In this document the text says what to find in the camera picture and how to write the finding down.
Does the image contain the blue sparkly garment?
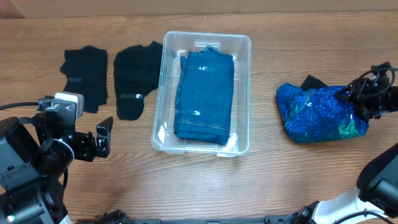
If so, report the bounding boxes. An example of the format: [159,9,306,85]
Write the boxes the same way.
[276,83,369,143]

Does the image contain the black cloth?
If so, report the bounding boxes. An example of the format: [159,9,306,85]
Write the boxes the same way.
[300,75,328,91]

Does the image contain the blue jeans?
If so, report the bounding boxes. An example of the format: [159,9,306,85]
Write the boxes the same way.
[174,45,234,145]

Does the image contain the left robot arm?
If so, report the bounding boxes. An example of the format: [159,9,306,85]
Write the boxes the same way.
[1,98,113,224]

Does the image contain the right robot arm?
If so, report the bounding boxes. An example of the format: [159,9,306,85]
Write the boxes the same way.
[276,62,397,223]

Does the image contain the black folded sock left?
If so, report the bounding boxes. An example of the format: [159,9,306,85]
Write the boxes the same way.
[60,45,108,113]

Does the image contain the black folded sock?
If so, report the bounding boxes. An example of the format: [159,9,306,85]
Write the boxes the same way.
[60,45,108,113]
[113,41,163,121]

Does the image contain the black folded sock right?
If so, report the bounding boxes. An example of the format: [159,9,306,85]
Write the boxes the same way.
[113,41,163,121]

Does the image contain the clear plastic storage bin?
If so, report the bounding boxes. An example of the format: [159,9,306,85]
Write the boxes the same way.
[151,31,251,157]

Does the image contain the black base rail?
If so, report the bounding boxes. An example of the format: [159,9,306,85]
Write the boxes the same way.
[74,208,290,224]

